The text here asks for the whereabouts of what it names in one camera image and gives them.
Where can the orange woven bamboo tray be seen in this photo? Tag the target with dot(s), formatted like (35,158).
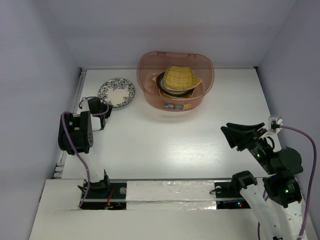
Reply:
(160,83)

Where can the blue floral ceramic plate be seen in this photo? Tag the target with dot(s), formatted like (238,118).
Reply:
(117,92)

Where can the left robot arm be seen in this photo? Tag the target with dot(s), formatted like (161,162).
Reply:
(75,137)

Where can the yellow plastic plate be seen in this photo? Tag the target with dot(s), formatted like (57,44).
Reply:
(187,95)

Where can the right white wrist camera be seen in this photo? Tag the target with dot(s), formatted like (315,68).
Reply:
(274,124)

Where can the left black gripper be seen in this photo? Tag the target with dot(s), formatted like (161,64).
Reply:
(108,112)

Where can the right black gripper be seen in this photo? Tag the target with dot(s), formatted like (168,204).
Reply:
(243,138)

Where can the green edged bamboo tray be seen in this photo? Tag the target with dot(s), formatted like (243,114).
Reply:
(178,77)

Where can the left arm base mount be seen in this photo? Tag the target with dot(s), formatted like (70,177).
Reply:
(107,197)

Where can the translucent pink plastic bin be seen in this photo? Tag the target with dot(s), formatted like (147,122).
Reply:
(153,63)

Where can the brown rimmed cream plate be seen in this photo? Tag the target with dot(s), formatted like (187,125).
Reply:
(172,93)

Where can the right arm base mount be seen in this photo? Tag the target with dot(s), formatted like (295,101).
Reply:
(227,197)

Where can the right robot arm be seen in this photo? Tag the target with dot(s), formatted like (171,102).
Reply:
(287,220)

